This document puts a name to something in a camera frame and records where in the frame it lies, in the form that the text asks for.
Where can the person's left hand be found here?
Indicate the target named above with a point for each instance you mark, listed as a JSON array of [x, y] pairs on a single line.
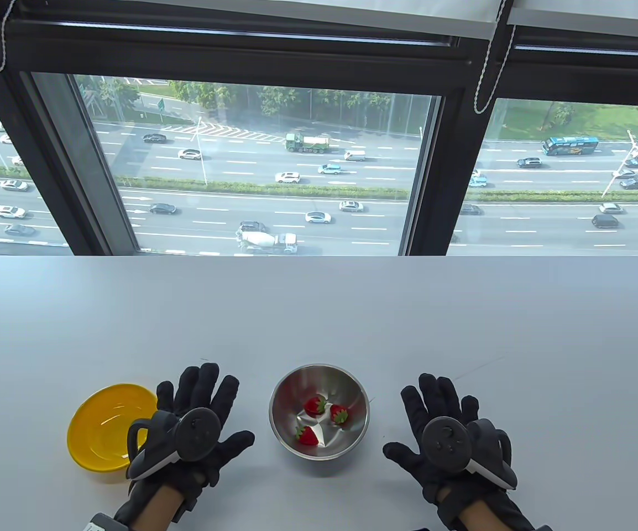
[[203, 387]]

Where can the person's right hand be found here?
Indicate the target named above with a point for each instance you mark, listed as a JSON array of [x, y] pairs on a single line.
[[435, 395]]

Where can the red strawberry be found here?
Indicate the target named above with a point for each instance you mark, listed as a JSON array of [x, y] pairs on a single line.
[[340, 414], [308, 436], [314, 407]]

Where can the yellow plastic bowl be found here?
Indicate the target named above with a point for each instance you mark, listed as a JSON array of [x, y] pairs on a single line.
[[103, 426]]

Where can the stainless steel mixing bowl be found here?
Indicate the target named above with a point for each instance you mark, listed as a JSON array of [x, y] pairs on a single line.
[[319, 384]]

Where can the person's left forearm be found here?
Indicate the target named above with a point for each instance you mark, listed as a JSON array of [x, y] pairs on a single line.
[[153, 509]]

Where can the person's right forearm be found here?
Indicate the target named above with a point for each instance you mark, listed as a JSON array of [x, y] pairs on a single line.
[[485, 514]]

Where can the black left hand controller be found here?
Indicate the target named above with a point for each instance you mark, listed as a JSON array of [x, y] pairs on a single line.
[[197, 434]]

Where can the black hand controller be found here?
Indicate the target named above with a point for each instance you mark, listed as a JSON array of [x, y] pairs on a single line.
[[443, 442], [197, 434]]

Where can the black right hand controller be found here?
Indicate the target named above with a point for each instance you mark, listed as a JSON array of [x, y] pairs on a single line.
[[443, 442]]

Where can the white roller blind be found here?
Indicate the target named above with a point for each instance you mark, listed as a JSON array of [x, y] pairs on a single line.
[[407, 14], [590, 14]]

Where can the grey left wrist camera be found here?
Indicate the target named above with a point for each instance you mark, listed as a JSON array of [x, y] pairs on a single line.
[[102, 522]]

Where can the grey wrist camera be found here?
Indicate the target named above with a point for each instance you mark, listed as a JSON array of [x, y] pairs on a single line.
[[542, 527], [102, 522]]

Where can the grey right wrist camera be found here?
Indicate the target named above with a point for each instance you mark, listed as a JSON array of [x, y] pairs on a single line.
[[542, 527]]

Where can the black window frame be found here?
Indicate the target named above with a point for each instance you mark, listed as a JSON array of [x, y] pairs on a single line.
[[446, 166]]

